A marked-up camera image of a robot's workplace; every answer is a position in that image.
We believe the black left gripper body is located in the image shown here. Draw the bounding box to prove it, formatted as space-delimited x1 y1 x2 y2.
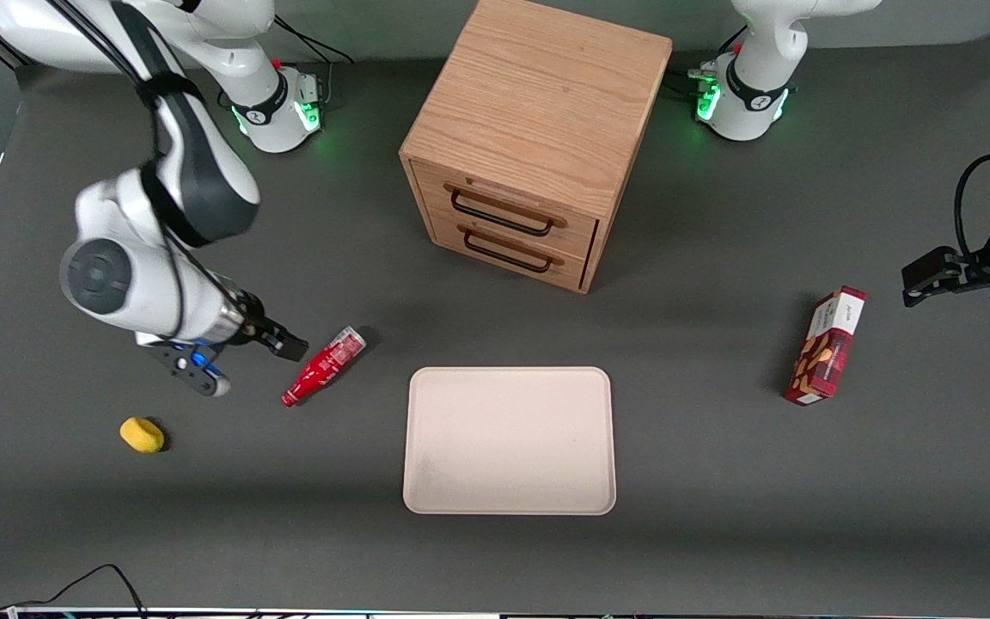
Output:
957 241 990 293

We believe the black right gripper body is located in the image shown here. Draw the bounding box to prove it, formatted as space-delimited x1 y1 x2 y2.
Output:
227 291 285 348

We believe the red coke bottle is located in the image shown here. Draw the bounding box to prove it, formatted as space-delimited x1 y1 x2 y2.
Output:
281 326 368 408

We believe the beige rectangular tray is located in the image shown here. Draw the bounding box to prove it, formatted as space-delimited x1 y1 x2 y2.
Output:
402 366 617 517

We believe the red snack box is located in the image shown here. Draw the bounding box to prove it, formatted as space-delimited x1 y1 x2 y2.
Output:
784 285 867 407

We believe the yellow sponge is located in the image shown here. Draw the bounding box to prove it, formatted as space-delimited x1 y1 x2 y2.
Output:
119 417 167 454

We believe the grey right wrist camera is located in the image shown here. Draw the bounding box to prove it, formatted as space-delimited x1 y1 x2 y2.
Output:
136 332 232 399

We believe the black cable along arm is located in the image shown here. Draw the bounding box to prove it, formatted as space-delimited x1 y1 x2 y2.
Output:
46 0 242 341

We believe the black metal drawer handle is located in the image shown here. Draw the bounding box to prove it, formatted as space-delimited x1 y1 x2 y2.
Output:
449 188 559 237
462 230 555 274

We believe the black base cable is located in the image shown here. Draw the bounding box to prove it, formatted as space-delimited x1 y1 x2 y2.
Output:
274 15 356 66

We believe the black cable at table edge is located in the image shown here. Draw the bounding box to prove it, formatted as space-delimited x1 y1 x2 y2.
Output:
0 563 149 619

